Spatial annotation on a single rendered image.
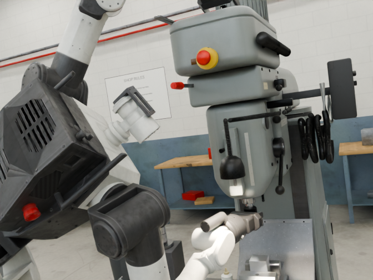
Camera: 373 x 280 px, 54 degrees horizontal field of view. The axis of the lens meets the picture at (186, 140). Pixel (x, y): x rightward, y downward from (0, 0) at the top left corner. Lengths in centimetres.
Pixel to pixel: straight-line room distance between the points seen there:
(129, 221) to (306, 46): 488
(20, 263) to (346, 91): 117
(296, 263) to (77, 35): 121
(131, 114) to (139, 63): 542
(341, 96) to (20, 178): 107
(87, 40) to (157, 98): 513
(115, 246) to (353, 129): 487
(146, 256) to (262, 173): 52
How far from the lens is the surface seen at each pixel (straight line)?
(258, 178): 118
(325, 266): 178
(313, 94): 149
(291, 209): 167
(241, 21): 104
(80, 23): 102
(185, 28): 109
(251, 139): 116
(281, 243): 168
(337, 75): 140
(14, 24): 815
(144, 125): 88
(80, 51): 101
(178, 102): 595
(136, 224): 76
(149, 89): 619
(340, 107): 140
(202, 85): 115
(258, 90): 110
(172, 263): 141
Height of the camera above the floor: 163
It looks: 5 degrees down
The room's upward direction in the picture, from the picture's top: 8 degrees counter-clockwise
